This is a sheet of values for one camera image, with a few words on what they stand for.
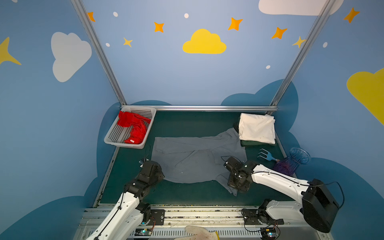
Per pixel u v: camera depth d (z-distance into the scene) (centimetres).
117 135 103
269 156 96
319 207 41
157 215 75
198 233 70
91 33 77
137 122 107
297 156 80
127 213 50
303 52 85
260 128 104
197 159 95
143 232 71
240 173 61
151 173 63
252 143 101
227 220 75
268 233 71
